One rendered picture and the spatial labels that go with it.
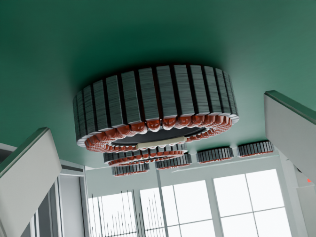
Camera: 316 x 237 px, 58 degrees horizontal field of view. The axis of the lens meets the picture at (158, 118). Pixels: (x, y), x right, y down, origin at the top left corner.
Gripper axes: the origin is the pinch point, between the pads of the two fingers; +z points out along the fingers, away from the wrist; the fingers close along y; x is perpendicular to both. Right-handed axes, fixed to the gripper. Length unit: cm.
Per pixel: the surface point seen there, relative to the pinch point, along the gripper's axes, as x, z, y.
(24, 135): -2.1, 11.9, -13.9
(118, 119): 1.8, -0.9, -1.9
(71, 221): -30, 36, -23
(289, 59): 2.6, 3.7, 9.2
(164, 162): -32, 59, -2
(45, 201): -18.0, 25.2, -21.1
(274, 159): -339, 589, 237
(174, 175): -325, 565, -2
